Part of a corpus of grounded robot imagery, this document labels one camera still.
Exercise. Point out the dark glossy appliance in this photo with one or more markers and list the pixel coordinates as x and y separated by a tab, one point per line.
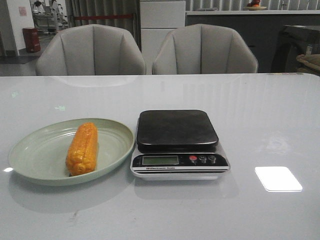
292	41

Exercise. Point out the white drawer cabinet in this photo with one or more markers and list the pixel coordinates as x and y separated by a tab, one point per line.
157	18

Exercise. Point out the fruit bowl on counter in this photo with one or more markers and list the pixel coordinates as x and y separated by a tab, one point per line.
254	5

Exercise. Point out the red trash bin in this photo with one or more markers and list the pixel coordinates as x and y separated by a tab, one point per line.
31	39

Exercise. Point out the light green plate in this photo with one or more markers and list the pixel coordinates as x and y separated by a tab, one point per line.
40	156

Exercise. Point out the beige cushion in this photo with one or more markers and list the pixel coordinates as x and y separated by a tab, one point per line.
309	64

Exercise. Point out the right grey armchair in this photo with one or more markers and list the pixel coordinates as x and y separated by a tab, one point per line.
204	49

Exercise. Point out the orange corn cob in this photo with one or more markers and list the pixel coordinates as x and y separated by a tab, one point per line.
82	153

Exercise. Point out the grey armchair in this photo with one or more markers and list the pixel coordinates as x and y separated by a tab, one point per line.
204	49
91	50

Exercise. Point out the silver black kitchen scale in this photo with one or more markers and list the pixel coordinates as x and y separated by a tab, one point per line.
177	144

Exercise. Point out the left grey armchair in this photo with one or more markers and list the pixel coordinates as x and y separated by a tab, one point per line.
91	50

